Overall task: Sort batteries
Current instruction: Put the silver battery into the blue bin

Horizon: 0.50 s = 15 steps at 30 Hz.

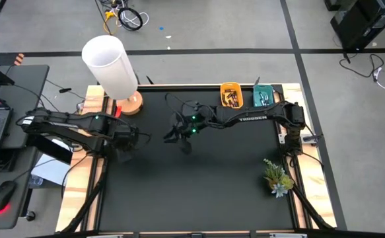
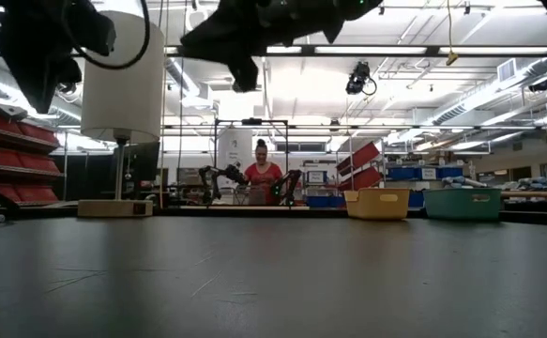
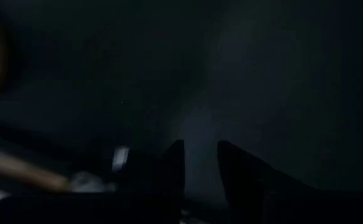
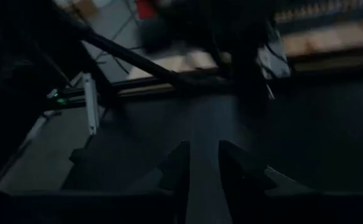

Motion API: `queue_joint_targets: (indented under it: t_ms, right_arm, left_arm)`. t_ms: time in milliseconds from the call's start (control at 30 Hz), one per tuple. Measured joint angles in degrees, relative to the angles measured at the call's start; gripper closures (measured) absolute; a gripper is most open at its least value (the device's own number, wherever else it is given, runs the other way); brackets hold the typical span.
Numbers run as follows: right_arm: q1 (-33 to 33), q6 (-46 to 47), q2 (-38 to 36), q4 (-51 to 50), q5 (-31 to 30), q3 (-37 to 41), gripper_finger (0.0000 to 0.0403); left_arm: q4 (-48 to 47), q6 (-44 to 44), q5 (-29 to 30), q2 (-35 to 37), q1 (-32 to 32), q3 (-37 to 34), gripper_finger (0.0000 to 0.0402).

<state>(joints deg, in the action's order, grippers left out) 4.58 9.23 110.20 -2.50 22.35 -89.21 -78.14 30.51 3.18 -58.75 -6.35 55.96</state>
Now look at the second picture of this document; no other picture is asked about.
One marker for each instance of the white air vent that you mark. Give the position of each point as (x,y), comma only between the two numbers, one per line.
(507,70)

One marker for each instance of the tilted red bin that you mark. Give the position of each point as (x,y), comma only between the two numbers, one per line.
(358,157)
(364,178)

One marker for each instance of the black ceiling dome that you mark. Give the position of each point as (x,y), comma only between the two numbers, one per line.
(540,85)

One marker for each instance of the white framed sign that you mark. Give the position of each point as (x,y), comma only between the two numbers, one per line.
(316,177)

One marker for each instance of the grey-blue robot parts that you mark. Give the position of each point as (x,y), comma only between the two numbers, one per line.
(538,183)
(460,181)

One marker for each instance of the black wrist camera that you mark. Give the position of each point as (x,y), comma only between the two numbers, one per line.
(92,30)
(246,75)

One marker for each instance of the blue shelf bin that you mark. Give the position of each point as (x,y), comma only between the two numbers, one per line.
(402,173)
(416,199)
(449,173)
(324,202)

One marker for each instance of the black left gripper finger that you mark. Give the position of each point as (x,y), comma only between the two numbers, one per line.
(45,96)

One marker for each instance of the wooden bench table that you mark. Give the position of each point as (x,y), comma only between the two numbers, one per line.
(536,194)

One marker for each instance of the teal plastic bin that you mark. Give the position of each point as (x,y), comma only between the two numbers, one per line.
(463,203)

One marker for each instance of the white shade table lamp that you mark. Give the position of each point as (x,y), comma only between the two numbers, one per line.
(123,103)

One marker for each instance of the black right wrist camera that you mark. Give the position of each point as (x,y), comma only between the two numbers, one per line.
(246,75)

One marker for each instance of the black overhead light bar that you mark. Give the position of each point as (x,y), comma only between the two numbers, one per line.
(432,50)

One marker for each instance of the black background monitor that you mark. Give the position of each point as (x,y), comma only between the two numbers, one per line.
(137,164)

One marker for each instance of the red shelf bin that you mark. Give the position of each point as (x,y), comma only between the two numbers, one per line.
(19,193)
(41,163)
(19,133)
(1,157)

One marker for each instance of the metal bin shelf rack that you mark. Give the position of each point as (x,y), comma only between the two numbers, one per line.
(19,174)

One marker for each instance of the black overhead camera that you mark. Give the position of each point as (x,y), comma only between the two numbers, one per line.
(360,77)

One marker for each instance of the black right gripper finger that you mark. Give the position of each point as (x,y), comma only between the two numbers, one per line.
(226,52)
(226,26)

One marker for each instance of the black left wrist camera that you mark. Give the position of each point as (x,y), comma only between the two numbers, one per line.
(92,30)

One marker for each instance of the person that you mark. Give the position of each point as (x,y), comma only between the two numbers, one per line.
(262,177)

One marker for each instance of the yellow plastic bin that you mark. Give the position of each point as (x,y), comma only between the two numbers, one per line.
(377,203)

